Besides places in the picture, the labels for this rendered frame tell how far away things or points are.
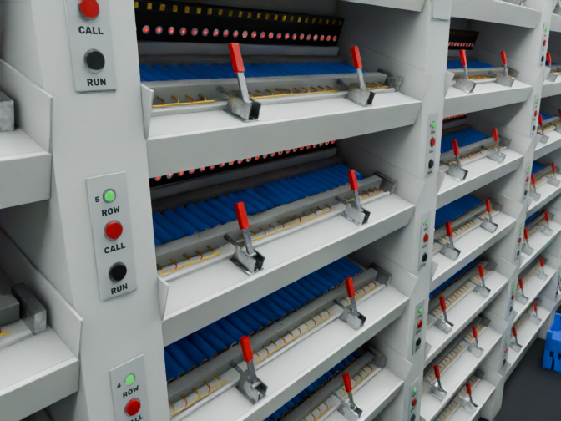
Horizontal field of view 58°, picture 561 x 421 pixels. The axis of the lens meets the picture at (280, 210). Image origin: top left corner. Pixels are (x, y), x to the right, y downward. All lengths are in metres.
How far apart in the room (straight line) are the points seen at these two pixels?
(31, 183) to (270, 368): 0.49
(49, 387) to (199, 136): 0.29
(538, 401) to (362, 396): 1.18
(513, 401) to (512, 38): 1.28
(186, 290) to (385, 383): 0.64
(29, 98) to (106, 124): 0.07
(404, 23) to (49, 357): 0.79
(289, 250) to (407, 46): 0.46
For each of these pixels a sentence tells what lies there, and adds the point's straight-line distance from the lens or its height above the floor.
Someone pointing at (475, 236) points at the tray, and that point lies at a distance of 1.48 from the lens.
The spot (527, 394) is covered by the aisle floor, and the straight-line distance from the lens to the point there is 2.22.
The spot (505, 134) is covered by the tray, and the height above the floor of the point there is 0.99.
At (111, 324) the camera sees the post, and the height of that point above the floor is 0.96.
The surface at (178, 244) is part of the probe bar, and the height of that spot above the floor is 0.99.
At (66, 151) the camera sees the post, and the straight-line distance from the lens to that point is 0.48.
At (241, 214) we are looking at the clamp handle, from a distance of 0.66.
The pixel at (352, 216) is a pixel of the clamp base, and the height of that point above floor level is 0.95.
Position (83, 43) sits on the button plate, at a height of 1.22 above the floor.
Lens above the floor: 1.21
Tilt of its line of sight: 16 degrees down
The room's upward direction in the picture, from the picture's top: 1 degrees counter-clockwise
